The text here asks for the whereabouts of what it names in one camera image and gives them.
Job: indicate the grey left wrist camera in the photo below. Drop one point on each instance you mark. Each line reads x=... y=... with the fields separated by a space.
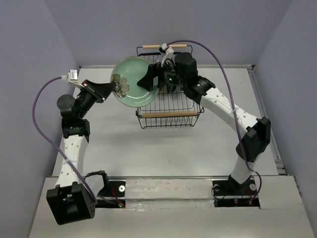
x=72 y=78

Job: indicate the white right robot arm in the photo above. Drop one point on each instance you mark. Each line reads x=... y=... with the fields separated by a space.
x=253 y=132

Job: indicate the large dark teal plate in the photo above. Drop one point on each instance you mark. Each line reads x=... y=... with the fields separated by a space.
x=170 y=88

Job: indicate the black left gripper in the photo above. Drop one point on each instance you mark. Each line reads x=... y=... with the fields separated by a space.
x=99 y=91

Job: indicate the black wire dish rack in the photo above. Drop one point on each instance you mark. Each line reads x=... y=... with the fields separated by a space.
x=167 y=110

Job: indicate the pale green plate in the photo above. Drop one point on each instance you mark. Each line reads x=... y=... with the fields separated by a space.
x=125 y=75

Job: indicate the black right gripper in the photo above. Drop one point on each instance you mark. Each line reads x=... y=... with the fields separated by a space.
x=147 y=81

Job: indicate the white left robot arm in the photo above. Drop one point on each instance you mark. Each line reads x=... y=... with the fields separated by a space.
x=73 y=199

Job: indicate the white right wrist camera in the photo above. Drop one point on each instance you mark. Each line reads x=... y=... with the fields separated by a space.
x=167 y=52

